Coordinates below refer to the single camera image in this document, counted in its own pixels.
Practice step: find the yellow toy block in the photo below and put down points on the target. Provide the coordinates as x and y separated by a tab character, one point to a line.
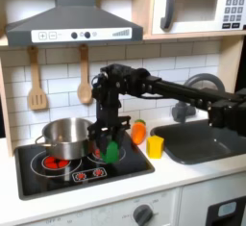
155	147

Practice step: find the white oven control panel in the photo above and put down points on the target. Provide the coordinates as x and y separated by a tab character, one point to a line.
102	213

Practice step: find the slotted wooden spatula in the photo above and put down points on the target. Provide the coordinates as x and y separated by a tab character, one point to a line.
37	100

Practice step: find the grey oven knob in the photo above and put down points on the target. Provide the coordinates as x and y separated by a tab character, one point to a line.
142	215

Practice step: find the white toy microwave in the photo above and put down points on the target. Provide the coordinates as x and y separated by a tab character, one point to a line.
192	8

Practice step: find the wooden spoon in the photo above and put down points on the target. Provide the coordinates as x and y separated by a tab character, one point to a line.
84	93

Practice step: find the dark grey sink basin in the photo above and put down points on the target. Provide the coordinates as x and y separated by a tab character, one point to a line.
205	146

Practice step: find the black toy stove hob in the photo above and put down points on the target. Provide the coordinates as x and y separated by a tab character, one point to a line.
128	165

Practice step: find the steel pot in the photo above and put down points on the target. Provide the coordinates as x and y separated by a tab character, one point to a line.
64	140

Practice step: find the grey extractor hood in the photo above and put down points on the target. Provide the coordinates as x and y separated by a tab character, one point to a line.
73	21

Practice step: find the green toy block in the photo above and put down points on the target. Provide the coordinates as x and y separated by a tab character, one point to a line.
111	153

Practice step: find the grey toy tap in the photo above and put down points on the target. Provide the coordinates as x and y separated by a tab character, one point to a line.
181	111

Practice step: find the orange toy carrot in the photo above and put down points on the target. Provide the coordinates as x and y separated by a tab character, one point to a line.
138	133

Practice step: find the black appliance door panel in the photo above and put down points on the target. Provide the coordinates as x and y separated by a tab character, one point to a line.
214	218

